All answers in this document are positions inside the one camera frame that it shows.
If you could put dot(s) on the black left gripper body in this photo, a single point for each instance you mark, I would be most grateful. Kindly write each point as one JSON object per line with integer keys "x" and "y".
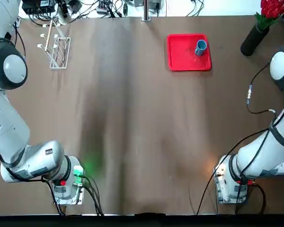
{"x": 63, "y": 5}

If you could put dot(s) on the blue cup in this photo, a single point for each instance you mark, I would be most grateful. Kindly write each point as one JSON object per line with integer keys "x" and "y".
{"x": 200, "y": 47}

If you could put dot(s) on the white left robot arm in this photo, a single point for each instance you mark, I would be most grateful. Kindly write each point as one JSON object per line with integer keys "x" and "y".
{"x": 9, "y": 132}

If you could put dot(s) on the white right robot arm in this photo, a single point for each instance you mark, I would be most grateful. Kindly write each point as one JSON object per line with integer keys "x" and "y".
{"x": 274, "y": 153}

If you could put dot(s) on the red plastic tray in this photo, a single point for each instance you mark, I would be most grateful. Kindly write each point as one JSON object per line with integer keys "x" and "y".
{"x": 184, "y": 56}

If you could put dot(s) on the black power adapter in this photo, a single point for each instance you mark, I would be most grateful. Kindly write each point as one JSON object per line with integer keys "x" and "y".
{"x": 75, "y": 6}

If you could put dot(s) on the grey power strip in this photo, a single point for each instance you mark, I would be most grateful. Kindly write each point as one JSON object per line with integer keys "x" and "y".
{"x": 103, "y": 10}

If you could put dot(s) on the dark grey box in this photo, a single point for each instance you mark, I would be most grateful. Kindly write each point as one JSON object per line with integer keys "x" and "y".
{"x": 138, "y": 2}

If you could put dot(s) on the grey adapter box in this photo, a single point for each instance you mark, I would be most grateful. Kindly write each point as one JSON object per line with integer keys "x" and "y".
{"x": 153, "y": 3}

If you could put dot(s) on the red tulip bouquet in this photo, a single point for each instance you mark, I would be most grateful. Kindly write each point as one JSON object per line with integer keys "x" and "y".
{"x": 272, "y": 9}

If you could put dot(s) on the black network switch box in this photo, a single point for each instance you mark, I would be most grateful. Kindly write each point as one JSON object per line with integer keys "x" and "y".
{"x": 38, "y": 6}

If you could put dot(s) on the aluminium camera post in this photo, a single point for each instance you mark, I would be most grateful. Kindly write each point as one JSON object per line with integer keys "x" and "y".
{"x": 146, "y": 11}

